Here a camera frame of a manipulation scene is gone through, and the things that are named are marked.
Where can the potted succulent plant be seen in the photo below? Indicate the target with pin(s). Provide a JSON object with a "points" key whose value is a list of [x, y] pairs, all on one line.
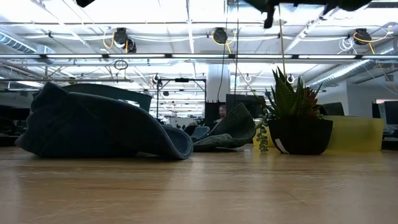
{"points": [[298, 137]]}

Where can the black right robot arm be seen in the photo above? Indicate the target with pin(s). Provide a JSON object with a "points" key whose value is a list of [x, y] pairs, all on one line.
{"points": [[326, 3]]}

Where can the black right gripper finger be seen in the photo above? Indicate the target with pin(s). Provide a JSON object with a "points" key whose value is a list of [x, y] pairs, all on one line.
{"points": [[253, 3]]}

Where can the yellow plastic bin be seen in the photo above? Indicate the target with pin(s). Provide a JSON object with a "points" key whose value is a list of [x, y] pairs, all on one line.
{"points": [[354, 133]]}

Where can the white column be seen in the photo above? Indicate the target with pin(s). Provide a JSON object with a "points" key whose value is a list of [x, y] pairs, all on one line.
{"points": [[214, 81]]}

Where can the person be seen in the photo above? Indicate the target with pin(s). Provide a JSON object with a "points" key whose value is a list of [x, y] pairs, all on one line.
{"points": [[222, 111]]}

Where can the black aluminium rig frame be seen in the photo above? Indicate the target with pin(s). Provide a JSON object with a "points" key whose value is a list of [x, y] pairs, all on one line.
{"points": [[390, 143]]}

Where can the black desk monitor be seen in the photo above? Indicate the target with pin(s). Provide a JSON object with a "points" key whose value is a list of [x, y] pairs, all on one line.
{"points": [[390, 115]]}

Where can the green cloth cap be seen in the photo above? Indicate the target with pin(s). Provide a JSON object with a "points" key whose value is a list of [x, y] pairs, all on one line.
{"points": [[233, 127], [334, 109]]}

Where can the teal plastic bin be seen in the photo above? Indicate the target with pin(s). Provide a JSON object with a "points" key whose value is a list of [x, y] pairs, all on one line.
{"points": [[109, 90]]}

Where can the silver ceiling duct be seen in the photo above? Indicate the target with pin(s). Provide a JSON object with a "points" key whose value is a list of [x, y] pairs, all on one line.
{"points": [[342, 72]]}

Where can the black background rig frame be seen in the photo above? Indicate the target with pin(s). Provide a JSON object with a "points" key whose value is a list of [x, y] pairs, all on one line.
{"points": [[182, 80]]}

